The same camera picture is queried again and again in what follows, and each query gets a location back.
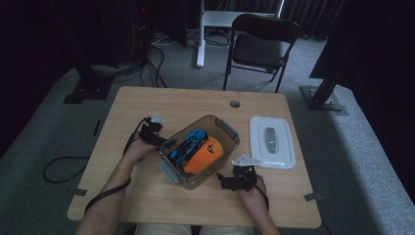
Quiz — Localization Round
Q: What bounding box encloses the person's left hand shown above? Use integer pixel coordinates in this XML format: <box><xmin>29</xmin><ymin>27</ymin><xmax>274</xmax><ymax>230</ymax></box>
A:
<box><xmin>121</xmin><ymin>136</ymin><xmax>161</xmax><ymax>168</ymax></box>

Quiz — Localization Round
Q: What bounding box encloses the black floor cable bundle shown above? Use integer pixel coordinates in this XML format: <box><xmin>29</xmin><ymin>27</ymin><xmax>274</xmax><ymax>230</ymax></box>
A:
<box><xmin>90</xmin><ymin>30</ymin><xmax>169</xmax><ymax>89</ymax></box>

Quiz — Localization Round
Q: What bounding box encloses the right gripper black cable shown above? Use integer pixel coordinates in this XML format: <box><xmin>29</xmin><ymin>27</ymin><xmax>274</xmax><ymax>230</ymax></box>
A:
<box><xmin>254</xmin><ymin>173</ymin><xmax>271</xmax><ymax>211</ymax></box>

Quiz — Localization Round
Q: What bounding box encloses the orange plush toy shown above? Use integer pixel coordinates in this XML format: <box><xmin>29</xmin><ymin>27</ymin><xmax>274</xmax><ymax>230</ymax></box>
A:
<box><xmin>182</xmin><ymin>135</ymin><xmax>225</xmax><ymax>175</ymax></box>

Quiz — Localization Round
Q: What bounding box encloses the black curtain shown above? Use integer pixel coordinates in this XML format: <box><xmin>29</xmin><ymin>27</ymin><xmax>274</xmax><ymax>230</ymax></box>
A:
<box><xmin>308</xmin><ymin>0</ymin><xmax>415</xmax><ymax>205</ymax></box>
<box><xmin>0</xmin><ymin>0</ymin><xmax>81</xmax><ymax>160</ymax></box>

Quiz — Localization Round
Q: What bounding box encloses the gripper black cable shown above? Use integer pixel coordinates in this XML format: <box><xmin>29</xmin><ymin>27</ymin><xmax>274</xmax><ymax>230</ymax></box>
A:
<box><xmin>254</xmin><ymin>173</ymin><xmax>271</xmax><ymax>211</ymax></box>
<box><xmin>83</xmin><ymin>117</ymin><xmax>153</xmax><ymax>213</ymax></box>

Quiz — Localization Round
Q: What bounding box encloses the black metal stand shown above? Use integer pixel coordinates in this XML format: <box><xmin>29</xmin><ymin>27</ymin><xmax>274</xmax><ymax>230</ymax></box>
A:
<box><xmin>48</xmin><ymin>0</ymin><xmax>115</xmax><ymax>105</ymax></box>
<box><xmin>300</xmin><ymin>58</ymin><xmax>349</xmax><ymax>117</ymax></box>

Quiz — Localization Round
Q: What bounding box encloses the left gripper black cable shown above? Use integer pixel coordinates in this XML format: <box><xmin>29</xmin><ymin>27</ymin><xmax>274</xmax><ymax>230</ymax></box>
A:
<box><xmin>83</xmin><ymin>117</ymin><xmax>153</xmax><ymax>213</ymax></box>

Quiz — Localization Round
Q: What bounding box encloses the black looped floor cable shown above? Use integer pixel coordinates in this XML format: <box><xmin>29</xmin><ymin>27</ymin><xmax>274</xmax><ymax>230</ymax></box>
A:
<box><xmin>42</xmin><ymin>155</ymin><xmax>91</xmax><ymax>184</ymax></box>

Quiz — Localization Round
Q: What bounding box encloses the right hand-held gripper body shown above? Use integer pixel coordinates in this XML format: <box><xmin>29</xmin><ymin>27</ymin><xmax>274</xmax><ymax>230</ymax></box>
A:
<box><xmin>228</xmin><ymin>154</ymin><xmax>261</xmax><ymax>193</ymax></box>

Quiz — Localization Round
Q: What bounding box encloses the blue toy car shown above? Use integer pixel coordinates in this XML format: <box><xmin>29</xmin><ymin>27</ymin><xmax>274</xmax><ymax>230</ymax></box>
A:
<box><xmin>168</xmin><ymin>128</ymin><xmax>209</xmax><ymax>164</ymax></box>

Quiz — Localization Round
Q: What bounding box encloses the clear brown storage box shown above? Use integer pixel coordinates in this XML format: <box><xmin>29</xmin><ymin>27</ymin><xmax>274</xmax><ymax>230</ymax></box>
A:
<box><xmin>157</xmin><ymin>114</ymin><xmax>242</xmax><ymax>191</ymax></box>

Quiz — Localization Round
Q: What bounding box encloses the white floor cable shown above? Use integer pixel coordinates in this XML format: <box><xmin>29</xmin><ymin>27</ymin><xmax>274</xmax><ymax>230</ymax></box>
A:
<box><xmin>151</xmin><ymin>33</ymin><xmax>179</xmax><ymax>47</ymax></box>

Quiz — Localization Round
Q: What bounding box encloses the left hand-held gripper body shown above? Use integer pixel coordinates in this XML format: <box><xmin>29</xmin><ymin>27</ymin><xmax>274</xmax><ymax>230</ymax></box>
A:
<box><xmin>139</xmin><ymin>114</ymin><xmax>167</xmax><ymax>147</ymax></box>

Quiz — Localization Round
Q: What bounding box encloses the white desk frame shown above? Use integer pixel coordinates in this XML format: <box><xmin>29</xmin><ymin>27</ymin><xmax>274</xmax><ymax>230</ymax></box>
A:
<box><xmin>196</xmin><ymin>0</ymin><xmax>286</xmax><ymax>69</ymax></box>

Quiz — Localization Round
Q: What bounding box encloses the black computer tower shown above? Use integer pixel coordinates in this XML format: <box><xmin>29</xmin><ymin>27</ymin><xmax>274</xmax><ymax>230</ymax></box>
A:
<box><xmin>131</xmin><ymin>0</ymin><xmax>155</xmax><ymax>64</ymax></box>

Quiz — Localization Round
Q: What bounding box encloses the white storage box lid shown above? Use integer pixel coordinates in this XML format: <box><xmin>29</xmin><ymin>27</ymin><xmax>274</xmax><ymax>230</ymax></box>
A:
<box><xmin>249</xmin><ymin>115</ymin><xmax>298</xmax><ymax>171</ymax></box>

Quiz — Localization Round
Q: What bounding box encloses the dark pleated curtain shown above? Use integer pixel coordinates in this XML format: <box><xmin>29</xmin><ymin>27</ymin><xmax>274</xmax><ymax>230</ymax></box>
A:
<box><xmin>204</xmin><ymin>0</ymin><xmax>347</xmax><ymax>41</ymax></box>

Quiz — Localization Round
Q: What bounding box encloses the black folding chair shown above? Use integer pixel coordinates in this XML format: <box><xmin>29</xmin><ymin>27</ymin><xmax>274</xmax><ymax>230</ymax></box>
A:
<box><xmin>222</xmin><ymin>13</ymin><xmax>300</xmax><ymax>94</ymax></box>

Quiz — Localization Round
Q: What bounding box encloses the person's right hand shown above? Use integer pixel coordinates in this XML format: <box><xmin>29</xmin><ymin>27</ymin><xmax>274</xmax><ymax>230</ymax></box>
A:
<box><xmin>239</xmin><ymin>184</ymin><xmax>271</xmax><ymax>213</ymax></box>

